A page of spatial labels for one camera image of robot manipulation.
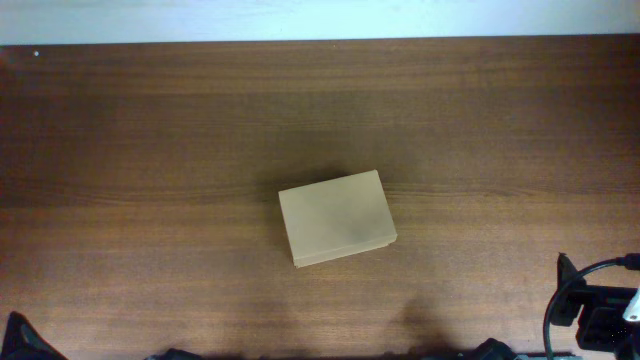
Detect brown cardboard box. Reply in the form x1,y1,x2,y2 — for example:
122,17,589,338
279,170,397,268

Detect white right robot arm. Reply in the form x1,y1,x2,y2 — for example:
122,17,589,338
543,253,639,360

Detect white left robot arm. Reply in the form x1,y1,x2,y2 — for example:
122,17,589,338
1,311,67,360

